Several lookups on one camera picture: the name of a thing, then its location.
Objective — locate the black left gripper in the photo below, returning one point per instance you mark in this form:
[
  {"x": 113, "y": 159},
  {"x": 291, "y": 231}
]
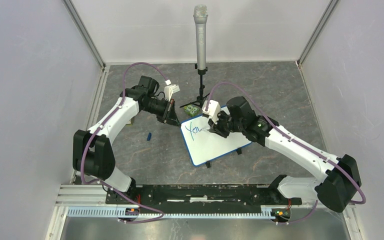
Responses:
[{"x": 169, "y": 108}]

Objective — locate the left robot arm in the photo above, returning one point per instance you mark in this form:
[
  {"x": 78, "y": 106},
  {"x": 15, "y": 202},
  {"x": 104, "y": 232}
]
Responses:
[{"x": 92, "y": 148}]

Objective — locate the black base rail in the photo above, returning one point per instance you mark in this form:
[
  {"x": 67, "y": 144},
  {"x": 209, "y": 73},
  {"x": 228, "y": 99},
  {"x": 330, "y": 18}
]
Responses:
[{"x": 210, "y": 198}]

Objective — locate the blue framed whiteboard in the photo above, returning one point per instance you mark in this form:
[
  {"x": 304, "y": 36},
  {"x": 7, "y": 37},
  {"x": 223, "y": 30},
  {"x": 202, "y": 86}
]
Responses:
[{"x": 204, "y": 146}]

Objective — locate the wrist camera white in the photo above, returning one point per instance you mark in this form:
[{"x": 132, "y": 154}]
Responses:
[
  {"x": 170, "y": 89},
  {"x": 211, "y": 109}
]

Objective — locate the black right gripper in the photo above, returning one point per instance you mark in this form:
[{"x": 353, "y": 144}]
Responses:
[{"x": 217, "y": 128}]

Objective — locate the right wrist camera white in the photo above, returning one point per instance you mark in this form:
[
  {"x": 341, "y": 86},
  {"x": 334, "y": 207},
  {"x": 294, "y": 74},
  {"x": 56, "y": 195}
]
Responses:
[{"x": 211, "y": 109}]

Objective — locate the green toy block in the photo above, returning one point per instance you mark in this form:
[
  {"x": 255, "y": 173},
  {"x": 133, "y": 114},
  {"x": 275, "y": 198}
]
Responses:
[{"x": 191, "y": 110}]

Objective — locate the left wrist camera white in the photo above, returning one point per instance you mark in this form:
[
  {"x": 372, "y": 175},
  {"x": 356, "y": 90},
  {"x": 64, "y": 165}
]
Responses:
[{"x": 170, "y": 89}]

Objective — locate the silver microphone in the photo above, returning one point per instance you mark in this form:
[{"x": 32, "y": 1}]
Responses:
[{"x": 200, "y": 15}]

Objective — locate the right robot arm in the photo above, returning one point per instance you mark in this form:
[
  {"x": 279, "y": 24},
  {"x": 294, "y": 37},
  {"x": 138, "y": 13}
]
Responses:
[{"x": 335, "y": 180}]

